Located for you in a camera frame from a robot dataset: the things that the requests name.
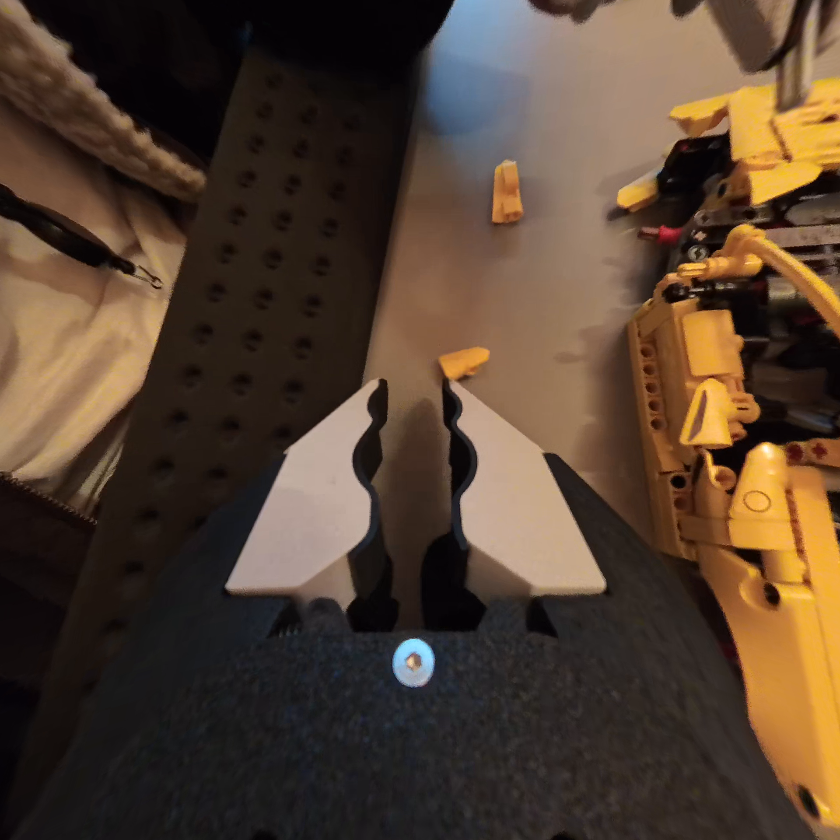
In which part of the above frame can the yellow toy brick car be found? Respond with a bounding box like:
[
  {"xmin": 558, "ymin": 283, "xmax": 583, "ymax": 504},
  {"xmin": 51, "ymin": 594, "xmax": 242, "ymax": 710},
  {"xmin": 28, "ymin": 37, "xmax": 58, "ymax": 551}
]
[{"xmin": 616, "ymin": 79, "xmax": 840, "ymax": 837}]

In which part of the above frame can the yellow angled toy piece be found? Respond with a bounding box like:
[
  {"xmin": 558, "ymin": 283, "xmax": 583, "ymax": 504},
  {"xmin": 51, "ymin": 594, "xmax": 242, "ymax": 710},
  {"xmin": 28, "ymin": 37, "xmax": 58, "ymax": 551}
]
[{"xmin": 438, "ymin": 348, "xmax": 490, "ymax": 380}]

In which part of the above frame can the long yellow toy piece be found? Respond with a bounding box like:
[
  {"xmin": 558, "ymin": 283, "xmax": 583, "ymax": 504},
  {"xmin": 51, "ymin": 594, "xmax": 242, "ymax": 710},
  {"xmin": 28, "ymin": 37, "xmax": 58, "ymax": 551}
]
[{"xmin": 492, "ymin": 161, "xmax": 526, "ymax": 225}]

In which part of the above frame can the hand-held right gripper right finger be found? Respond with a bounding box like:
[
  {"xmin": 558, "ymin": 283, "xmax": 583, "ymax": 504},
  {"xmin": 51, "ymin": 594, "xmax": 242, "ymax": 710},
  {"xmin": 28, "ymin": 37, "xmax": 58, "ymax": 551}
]
[{"xmin": 423, "ymin": 379, "xmax": 606, "ymax": 632}]

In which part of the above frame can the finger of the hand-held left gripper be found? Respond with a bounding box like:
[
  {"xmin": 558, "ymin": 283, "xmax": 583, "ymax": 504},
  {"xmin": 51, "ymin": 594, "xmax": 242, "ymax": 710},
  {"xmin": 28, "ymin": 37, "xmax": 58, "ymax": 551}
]
[
  {"xmin": 709, "ymin": 0, "xmax": 788, "ymax": 72},
  {"xmin": 781, "ymin": 0, "xmax": 840, "ymax": 107}
]

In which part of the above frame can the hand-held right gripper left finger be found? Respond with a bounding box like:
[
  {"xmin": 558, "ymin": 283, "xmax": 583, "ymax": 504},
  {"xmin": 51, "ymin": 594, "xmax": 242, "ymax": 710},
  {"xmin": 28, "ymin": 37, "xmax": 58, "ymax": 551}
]
[{"xmin": 225, "ymin": 378, "xmax": 403, "ymax": 632}]

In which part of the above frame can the black strap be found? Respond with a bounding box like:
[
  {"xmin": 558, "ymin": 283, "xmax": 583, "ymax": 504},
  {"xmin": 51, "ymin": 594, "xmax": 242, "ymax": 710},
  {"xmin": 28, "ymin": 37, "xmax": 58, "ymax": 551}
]
[{"xmin": 0, "ymin": 184, "xmax": 165, "ymax": 290}]

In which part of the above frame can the white shirt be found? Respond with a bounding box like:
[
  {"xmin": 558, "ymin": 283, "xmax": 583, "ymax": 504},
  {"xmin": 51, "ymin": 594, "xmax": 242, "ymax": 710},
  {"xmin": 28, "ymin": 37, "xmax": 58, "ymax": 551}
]
[{"xmin": 0, "ymin": 105, "xmax": 188, "ymax": 519}]

